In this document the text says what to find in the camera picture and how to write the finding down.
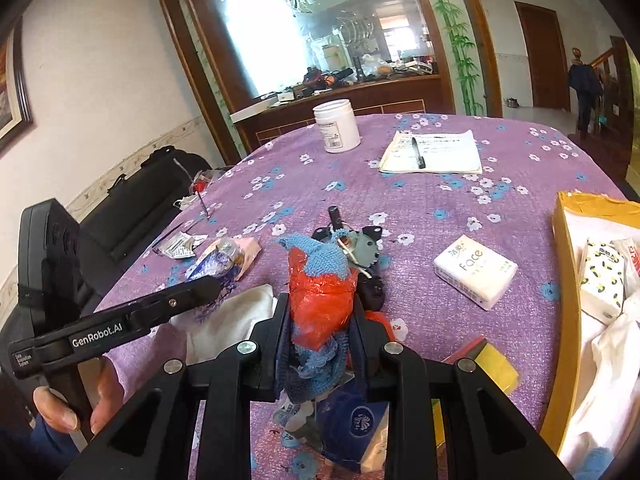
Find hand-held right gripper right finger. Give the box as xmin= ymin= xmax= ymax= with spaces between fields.
xmin=349 ymin=304 xmax=576 ymax=480

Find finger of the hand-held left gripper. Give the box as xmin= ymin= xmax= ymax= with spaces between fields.
xmin=127 ymin=275 xmax=224 ymax=332

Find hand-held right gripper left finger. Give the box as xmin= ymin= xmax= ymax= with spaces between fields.
xmin=60 ymin=292 xmax=292 ymax=480

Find blue-print clear plastic bag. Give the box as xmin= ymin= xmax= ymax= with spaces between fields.
xmin=185 ymin=237 xmax=238 ymax=282

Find dark blue tissue packet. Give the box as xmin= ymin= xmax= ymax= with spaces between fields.
xmin=319 ymin=389 xmax=392 ymax=475

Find red plastic bag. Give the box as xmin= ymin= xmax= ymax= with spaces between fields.
xmin=289 ymin=254 xmax=359 ymax=352

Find blue knit cloth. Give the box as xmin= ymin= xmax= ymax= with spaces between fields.
xmin=582 ymin=446 xmax=614 ymax=480
xmin=276 ymin=232 xmax=359 ymax=407

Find plain white tissue pack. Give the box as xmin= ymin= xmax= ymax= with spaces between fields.
xmin=432 ymin=234 xmax=520 ymax=311

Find yellow cardboard box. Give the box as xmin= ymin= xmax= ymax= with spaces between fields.
xmin=539 ymin=190 xmax=640 ymax=472

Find bee-print white tissue pack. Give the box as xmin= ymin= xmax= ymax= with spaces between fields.
xmin=579 ymin=237 xmax=627 ymax=324

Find silver packet with red print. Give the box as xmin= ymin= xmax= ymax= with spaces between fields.
xmin=612 ymin=237 xmax=640 ymax=282

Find person's left hand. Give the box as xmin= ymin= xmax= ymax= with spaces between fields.
xmin=32 ymin=359 xmax=126 ymax=436

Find white cloth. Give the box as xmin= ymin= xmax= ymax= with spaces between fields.
xmin=169 ymin=283 xmax=279 ymax=364
xmin=557 ymin=309 xmax=640 ymax=480

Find crumpled white wrapper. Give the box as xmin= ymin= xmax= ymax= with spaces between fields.
xmin=159 ymin=232 xmax=209 ymax=260

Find thin metal rod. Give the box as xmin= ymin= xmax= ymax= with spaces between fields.
xmin=192 ymin=182 xmax=214 ymax=222

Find black geared motor gadget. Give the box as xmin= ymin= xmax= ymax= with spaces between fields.
xmin=310 ymin=204 xmax=389 ymax=322

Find black bag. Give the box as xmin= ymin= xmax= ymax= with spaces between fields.
xmin=79 ymin=145 xmax=214 ymax=262

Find pile of plastic bags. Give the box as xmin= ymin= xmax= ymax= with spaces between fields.
xmin=174 ymin=167 xmax=222 ymax=212

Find purple floral tablecloth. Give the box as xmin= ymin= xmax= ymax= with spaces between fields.
xmin=94 ymin=112 xmax=627 ymax=480

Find stack of white papers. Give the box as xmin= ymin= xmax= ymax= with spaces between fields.
xmin=378 ymin=129 xmax=484 ymax=176

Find white plastic jar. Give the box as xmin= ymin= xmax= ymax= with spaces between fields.
xmin=312 ymin=99 xmax=362 ymax=155

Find pile of assorted clutter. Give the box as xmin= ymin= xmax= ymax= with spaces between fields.
xmin=269 ymin=54 xmax=439 ymax=107

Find wood-framed glass partition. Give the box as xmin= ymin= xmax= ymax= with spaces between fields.
xmin=146 ymin=0 xmax=502 ymax=157

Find brown wooden door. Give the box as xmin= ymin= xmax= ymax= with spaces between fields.
xmin=514 ymin=1 xmax=571 ymax=111

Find wooden stair railing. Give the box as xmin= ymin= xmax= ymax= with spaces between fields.
xmin=584 ymin=35 xmax=640 ymax=182

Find framed wall painting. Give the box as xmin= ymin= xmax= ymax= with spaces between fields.
xmin=0 ymin=19 xmax=35 ymax=157

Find green bamboo wall decoration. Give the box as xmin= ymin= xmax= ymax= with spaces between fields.
xmin=417 ymin=0 xmax=484 ymax=116

